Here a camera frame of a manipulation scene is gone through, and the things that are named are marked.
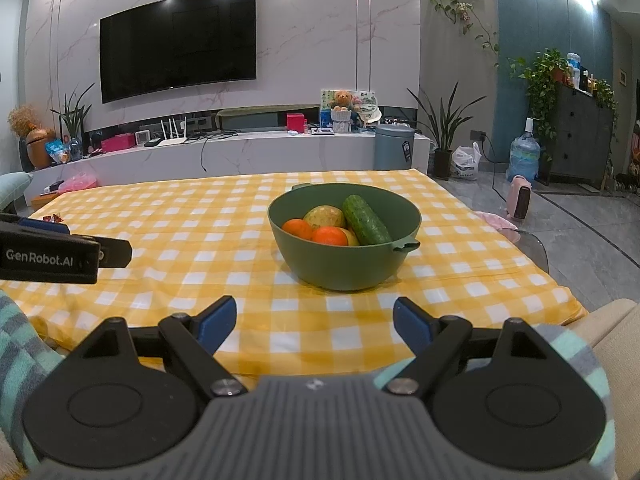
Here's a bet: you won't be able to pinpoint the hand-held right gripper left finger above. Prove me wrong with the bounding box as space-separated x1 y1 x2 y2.
62 295 248 397

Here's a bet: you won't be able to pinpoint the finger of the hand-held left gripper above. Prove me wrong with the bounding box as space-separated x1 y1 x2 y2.
0 213 71 235
97 240 133 270

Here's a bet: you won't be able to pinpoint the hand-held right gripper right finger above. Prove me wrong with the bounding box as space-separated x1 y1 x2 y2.
381 297 571 396

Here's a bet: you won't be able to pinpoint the green colander bowl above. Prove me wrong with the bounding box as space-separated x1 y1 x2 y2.
267 182 422 292

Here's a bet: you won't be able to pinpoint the green cucumber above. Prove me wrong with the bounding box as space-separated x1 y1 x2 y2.
342 195 393 246

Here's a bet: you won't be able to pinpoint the orange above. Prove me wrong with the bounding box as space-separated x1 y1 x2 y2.
281 218 315 240
312 226 349 247

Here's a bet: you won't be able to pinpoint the pale teal cushion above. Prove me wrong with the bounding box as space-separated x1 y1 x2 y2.
0 171 33 213

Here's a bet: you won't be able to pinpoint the pink plastic box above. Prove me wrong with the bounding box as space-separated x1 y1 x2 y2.
59 170 98 193

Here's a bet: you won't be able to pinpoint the yellow checkered tablecloth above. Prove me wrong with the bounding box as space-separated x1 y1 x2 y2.
27 167 590 378

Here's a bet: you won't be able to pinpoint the blue snack bag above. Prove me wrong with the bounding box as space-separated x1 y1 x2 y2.
45 140 71 165

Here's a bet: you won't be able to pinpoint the bronze vase with dried flowers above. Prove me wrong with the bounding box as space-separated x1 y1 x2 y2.
7 105 57 171

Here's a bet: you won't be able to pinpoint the teal striped blanket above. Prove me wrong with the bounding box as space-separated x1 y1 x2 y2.
0 287 616 480

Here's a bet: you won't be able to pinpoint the long-leaf plant in vase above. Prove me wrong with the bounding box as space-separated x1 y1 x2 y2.
50 82 96 161

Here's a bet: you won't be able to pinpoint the magenta box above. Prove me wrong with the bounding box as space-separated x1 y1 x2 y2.
101 133 137 153

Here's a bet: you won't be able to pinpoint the pink stool cushion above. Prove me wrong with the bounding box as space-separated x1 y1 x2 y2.
472 211 511 231

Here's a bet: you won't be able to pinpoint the white router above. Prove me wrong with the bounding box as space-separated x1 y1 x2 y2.
157 116 188 147

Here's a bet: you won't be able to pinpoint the transparent chair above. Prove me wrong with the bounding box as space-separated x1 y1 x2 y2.
497 227 550 273

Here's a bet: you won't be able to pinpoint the potted long-leaf plant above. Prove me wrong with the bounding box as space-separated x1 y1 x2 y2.
406 81 488 181

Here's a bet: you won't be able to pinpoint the pink space heater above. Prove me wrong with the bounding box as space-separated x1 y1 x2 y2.
506 175 533 222

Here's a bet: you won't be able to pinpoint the white plastic bag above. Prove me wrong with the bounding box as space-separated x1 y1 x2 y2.
450 142 482 181

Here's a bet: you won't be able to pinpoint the white television console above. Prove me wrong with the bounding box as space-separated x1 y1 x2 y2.
30 130 431 196

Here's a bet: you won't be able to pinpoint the grey-blue trash bin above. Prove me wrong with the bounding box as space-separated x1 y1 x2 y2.
374 124 417 172

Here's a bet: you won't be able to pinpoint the blue water jug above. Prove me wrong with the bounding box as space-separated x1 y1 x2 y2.
510 117 542 183

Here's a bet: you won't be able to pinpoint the beige sofa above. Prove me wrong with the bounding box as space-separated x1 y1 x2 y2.
565 297 640 480

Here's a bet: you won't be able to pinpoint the black curved television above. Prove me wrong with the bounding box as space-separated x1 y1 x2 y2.
99 0 258 105

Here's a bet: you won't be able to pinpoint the printed poster board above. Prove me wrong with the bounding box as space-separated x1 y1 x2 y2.
321 89 382 126

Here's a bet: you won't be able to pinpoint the brown teddy bear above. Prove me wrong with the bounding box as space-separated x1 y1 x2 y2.
331 90 355 133

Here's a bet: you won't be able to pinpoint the dark grey dresser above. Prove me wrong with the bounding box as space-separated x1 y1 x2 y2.
549 82 617 188

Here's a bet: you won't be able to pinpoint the bottles on dresser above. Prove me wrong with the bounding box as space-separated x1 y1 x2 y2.
566 52 608 96

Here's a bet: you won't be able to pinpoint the hanging vine plant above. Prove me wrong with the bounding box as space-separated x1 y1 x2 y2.
430 0 501 68

